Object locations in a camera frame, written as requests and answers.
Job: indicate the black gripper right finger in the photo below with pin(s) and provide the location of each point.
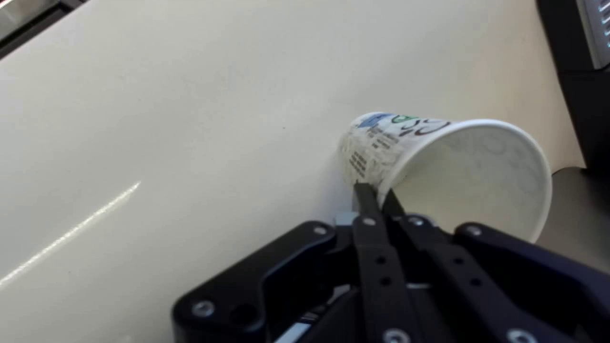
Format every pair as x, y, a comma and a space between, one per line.
458, 272

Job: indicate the black coffee machine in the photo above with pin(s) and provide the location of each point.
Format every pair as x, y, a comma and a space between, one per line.
572, 95

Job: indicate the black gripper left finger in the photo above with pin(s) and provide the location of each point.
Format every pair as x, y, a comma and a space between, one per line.
374, 272

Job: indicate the printed white paper cup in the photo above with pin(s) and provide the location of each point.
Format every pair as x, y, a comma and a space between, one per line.
469, 171

